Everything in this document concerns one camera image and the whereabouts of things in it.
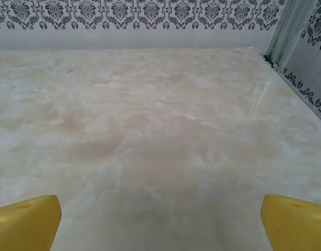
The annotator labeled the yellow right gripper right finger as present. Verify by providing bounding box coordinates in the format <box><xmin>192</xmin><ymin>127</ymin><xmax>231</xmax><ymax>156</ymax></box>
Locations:
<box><xmin>262</xmin><ymin>193</ymin><xmax>321</xmax><ymax>251</ymax></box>

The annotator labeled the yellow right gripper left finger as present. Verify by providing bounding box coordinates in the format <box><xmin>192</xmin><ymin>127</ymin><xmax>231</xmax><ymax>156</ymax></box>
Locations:
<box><xmin>0</xmin><ymin>195</ymin><xmax>62</xmax><ymax>251</ymax></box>

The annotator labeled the aluminium table side rail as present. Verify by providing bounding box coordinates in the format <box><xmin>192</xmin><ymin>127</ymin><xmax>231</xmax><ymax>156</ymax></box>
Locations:
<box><xmin>263</xmin><ymin>53</ymin><xmax>321</xmax><ymax>117</ymax></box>

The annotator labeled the aluminium frame post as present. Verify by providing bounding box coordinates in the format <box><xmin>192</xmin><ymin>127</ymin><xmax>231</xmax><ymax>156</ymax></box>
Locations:
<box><xmin>265</xmin><ymin>0</ymin><xmax>312</xmax><ymax>70</ymax></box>

